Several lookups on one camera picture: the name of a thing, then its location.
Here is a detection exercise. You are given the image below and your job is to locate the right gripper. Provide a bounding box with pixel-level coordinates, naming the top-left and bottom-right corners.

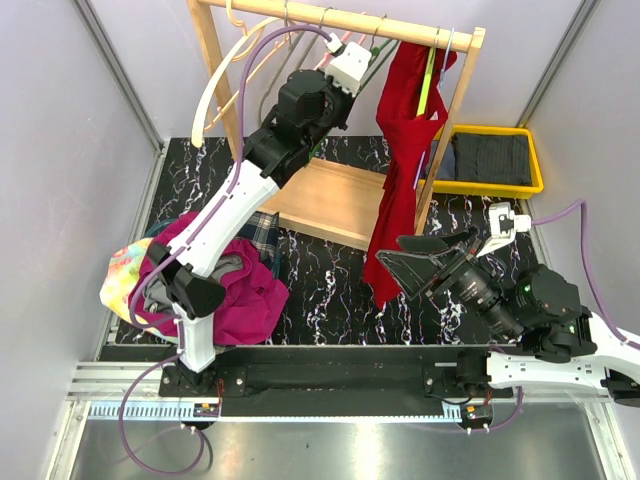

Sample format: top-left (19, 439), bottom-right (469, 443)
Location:
top-left (372, 223), bottom-right (521, 340)

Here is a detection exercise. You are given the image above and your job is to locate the green hanger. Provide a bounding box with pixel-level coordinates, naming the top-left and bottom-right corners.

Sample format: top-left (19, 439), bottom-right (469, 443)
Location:
top-left (304, 39), bottom-right (399, 164)

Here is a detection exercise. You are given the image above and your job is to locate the pink hanger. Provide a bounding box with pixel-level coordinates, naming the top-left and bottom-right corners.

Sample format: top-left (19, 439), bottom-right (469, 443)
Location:
top-left (312, 9), bottom-right (381, 71)

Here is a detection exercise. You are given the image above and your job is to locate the grey hanger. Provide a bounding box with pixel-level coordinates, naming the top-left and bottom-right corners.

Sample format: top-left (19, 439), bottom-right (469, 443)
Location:
top-left (256, 31), bottom-right (316, 124)

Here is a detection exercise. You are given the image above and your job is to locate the navy plaid skirt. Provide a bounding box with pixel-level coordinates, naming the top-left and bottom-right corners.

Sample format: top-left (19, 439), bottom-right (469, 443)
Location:
top-left (238, 211), bottom-right (281, 278)

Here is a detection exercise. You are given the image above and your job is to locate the magenta skirt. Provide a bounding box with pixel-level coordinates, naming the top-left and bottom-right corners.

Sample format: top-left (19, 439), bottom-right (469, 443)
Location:
top-left (135, 212), bottom-right (289, 347)

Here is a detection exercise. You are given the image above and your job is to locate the grey garment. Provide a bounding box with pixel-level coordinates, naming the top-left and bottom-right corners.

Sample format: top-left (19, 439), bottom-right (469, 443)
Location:
top-left (137, 254), bottom-right (244, 318)

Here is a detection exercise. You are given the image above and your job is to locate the floral pastel garment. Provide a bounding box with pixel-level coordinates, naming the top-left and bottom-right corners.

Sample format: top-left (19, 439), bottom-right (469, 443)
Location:
top-left (99, 238), bottom-right (152, 324)

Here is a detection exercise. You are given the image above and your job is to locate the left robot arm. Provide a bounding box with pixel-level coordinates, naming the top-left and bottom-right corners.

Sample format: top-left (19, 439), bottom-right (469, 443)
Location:
top-left (148, 67), bottom-right (362, 396)

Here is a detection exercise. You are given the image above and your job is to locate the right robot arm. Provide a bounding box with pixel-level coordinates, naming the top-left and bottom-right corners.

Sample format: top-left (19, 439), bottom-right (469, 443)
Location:
top-left (376, 228), bottom-right (639, 407)

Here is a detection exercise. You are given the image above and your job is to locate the red skirt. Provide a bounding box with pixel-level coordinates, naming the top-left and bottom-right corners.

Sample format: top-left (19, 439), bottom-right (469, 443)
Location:
top-left (363, 42), bottom-right (457, 309)

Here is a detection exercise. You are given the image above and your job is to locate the yellow-green hanger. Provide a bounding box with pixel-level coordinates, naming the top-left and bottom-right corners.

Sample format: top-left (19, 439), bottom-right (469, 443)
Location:
top-left (416, 47), bottom-right (436, 116)

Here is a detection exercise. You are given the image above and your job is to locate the yellow plastic bin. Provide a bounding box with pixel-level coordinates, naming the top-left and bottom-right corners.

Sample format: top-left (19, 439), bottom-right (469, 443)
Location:
top-left (434, 124), bottom-right (544, 199)

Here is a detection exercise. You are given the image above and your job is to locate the blue-grey folded cloth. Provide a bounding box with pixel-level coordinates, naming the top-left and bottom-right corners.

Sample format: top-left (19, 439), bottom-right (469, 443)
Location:
top-left (425, 141), bottom-right (456, 181)

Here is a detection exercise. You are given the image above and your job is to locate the wooden clothes rack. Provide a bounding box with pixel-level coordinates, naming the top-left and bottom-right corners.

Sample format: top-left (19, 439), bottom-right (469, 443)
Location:
top-left (188, 1), bottom-right (486, 250)

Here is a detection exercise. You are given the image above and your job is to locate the dark striped folded cloth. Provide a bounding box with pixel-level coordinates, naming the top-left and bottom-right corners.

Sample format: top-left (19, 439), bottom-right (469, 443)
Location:
top-left (451, 133), bottom-right (532, 186)

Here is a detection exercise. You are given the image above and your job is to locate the teal transparent basin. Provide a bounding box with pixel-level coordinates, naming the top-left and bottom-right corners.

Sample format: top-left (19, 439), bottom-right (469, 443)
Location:
top-left (144, 219), bottom-right (173, 238)

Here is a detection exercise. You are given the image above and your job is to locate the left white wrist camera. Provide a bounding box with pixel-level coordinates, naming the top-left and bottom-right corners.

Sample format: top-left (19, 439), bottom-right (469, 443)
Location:
top-left (324, 33), bottom-right (372, 97)

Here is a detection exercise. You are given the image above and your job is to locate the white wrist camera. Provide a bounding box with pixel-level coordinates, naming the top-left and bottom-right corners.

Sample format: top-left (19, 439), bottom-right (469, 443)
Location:
top-left (324, 33), bottom-right (372, 97)
top-left (476, 202), bottom-right (532, 258)

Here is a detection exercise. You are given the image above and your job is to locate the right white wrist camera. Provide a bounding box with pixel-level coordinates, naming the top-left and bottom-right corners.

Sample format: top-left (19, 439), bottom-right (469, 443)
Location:
top-left (476, 202), bottom-right (532, 258)

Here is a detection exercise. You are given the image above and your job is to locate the light blue wire hanger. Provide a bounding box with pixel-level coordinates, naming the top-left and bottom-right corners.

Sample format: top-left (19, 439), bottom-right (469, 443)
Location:
top-left (412, 25), bottom-right (457, 191)

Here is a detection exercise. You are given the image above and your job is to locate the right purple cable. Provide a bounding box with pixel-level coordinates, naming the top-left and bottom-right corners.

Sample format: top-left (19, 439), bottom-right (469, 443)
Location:
top-left (529, 198), bottom-right (640, 351)

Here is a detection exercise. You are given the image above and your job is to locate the purple cable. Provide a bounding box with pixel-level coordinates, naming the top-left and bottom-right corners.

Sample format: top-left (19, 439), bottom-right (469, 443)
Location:
top-left (529, 198), bottom-right (640, 351)
top-left (117, 24), bottom-right (334, 474)

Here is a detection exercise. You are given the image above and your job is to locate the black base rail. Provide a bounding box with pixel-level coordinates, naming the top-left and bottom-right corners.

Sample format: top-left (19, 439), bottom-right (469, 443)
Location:
top-left (159, 346), bottom-right (489, 422)

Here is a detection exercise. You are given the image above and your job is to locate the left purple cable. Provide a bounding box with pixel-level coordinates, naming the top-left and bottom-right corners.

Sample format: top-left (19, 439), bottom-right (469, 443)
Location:
top-left (117, 24), bottom-right (334, 474)

